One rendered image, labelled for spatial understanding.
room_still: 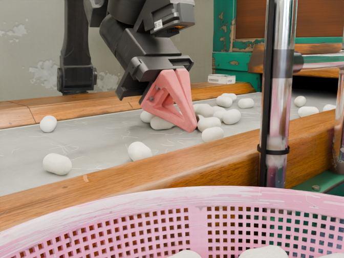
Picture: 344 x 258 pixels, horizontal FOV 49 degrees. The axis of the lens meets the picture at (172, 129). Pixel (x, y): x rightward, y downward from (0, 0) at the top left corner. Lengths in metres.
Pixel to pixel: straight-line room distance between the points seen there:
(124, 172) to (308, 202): 0.13
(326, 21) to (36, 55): 2.03
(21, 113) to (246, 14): 0.64
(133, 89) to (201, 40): 1.79
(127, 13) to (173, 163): 0.27
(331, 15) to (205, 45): 1.41
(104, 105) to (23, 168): 0.30
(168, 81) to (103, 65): 2.40
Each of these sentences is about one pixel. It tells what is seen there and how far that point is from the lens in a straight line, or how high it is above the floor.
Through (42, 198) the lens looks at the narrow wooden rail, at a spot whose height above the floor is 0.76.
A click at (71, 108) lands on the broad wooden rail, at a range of 0.63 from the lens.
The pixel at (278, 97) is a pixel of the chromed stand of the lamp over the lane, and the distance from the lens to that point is 0.30.
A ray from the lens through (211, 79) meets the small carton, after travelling 0.95.
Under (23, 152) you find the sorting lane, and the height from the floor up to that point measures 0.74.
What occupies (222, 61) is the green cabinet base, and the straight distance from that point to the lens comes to 1.05.
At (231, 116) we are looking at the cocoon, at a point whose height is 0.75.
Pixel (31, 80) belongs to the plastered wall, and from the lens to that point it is 2.61.
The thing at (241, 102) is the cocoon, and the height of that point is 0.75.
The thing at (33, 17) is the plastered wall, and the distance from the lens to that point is 2.63.
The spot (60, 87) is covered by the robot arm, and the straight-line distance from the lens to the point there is 0.92.
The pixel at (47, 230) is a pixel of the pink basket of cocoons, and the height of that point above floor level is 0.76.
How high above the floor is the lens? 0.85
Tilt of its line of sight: 12 degrees down
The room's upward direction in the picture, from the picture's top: straight up
